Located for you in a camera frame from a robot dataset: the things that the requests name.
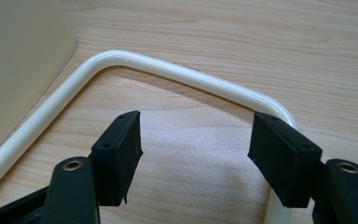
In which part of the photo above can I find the white plastic waste bin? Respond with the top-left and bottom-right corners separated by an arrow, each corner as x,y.
0,0 -> 79,163

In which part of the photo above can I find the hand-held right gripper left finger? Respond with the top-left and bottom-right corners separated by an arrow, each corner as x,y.
90,109 -> 145,207

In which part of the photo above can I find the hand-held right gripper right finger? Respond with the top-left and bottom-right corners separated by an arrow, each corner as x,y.
247,111 -> 324,209

